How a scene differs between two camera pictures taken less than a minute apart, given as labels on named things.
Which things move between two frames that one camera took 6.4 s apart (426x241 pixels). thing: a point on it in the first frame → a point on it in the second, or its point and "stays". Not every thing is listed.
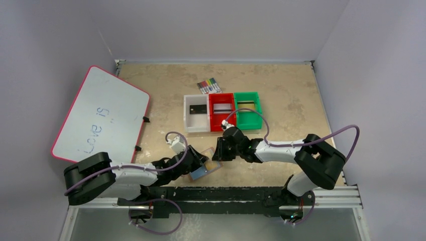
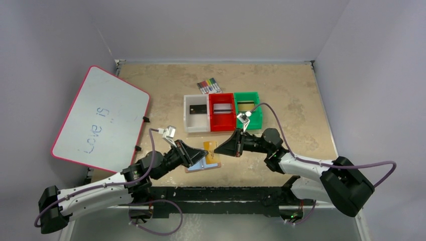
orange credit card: (248, 104) stays
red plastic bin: (220, 106) stays
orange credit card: (211, 165) → (211, 157)
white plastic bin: (197, 122) stays
